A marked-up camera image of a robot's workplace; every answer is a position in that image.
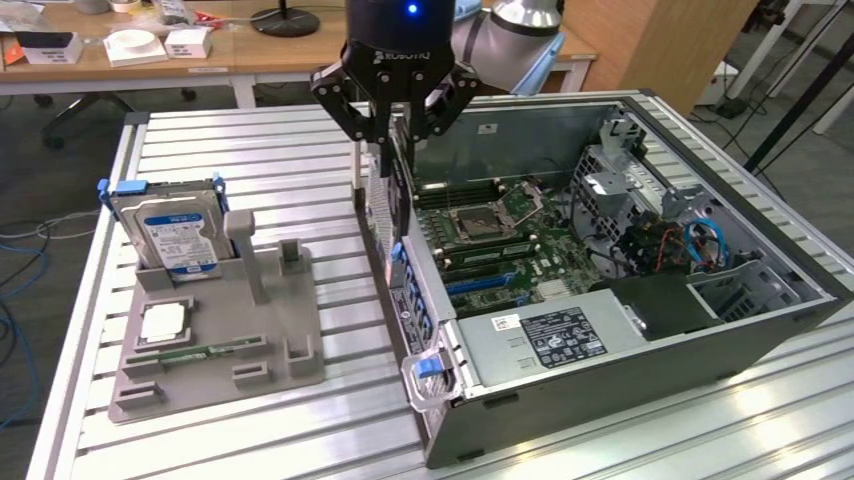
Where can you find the grey cup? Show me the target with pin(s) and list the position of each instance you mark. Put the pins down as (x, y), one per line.
(93, 6)

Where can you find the silver CPU chip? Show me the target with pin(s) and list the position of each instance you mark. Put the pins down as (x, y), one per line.
(162, 324)

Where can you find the black Nvidia graphics card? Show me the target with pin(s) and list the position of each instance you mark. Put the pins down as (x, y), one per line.
(401, 210)

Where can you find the metal drive cage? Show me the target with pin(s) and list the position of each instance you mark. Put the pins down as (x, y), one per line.
(608, 190)

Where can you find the green motherboard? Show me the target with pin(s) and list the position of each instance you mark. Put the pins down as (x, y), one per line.
(554, 260)

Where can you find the grey plastic parts rack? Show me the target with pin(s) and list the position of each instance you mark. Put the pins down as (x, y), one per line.
(221, 320)

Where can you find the blue expansion slot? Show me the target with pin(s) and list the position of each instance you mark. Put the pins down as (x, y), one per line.
(481, 284)

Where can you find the wooden cabinet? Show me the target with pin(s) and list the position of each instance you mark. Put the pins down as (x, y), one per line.
(668, 50)

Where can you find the hard disk with blue carrier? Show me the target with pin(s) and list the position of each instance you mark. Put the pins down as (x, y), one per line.
(174, 240)

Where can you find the green RAM stick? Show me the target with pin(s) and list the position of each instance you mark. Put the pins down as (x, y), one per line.
(194, 352)

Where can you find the orange box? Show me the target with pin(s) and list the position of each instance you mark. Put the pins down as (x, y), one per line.
(8, 52)

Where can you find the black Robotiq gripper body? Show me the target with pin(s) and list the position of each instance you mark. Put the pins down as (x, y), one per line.
(401, 30)

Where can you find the white labelled box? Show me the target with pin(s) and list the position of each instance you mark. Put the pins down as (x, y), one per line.
(190, 47)

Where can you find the black lamp base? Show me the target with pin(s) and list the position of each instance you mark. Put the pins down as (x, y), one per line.
(286, 26)

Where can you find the CPU socket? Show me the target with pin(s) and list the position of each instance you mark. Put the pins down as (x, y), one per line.
(477, 222)

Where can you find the blue case release latch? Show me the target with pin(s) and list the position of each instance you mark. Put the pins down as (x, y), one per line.
(427, 370)

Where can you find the metal disk bay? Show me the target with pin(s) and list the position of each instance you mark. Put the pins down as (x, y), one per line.
(768, 280)

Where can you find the black slanted pole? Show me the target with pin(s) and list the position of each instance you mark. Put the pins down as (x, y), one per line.
(798, 107)

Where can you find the white square dish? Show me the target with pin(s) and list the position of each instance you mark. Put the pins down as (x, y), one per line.
(134, 47)

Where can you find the open grey PC case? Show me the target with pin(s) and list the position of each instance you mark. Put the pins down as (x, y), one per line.
(601, 390)

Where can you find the clear plastic bag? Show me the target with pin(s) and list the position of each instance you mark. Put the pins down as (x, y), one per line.
(175, 12)

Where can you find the grey power supply unit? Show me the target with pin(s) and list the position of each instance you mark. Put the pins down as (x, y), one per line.
(494, 350)

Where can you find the white box with black lid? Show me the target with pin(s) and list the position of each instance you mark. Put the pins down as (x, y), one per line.
(50, 52)

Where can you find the black office chair base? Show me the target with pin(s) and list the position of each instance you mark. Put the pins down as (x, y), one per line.
(55, 137)

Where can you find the wooden desk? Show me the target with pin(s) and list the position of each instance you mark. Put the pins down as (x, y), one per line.
(267, 55)

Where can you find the black floor pedal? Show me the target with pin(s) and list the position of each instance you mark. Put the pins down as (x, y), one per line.
(734, 109)

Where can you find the silver chipset heatsink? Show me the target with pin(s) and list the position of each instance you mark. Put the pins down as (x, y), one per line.
(550, 291)

